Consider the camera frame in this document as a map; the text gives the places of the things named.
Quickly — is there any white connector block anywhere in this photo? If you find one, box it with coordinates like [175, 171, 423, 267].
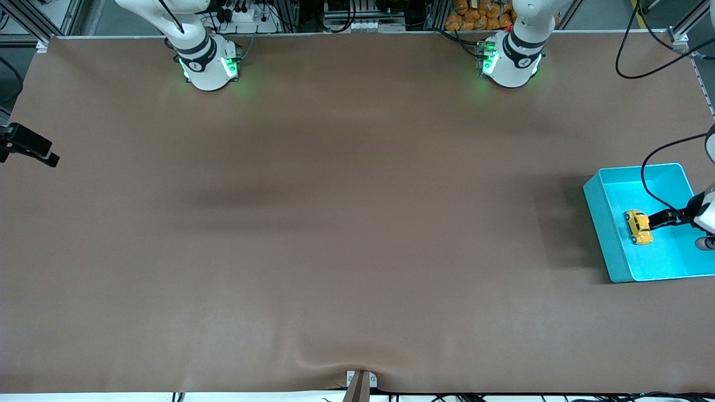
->
[324, 20, 406, 33]

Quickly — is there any metal table clamp bracket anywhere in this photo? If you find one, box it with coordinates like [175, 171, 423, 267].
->
[346, 370, 378, 402]

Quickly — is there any turquoise plastic bin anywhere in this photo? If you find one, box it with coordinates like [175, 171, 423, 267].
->
[583, 163, 715, 283]

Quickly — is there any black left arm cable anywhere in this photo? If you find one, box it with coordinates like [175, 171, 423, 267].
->
[616, 0, 715, 217]

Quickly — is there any white power strip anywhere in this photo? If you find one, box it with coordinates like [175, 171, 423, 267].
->
[215, 0, 280, 34]

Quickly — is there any aluminium frame profile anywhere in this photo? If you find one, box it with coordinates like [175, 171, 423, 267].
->
[0, 0, 84, 51]

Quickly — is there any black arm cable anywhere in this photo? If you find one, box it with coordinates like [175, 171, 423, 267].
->
[616, 0, 715, 217]
[0, 56, 24, 107]

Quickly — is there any yellow beetle toy car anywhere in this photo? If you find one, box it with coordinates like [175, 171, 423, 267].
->
[624, 209, 654, 246]

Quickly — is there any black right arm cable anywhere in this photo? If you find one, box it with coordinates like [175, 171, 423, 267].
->
[0, 56, 24, 107]

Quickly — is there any brown table cover mat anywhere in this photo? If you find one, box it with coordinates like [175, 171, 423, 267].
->
[0, 31, 715, 394]

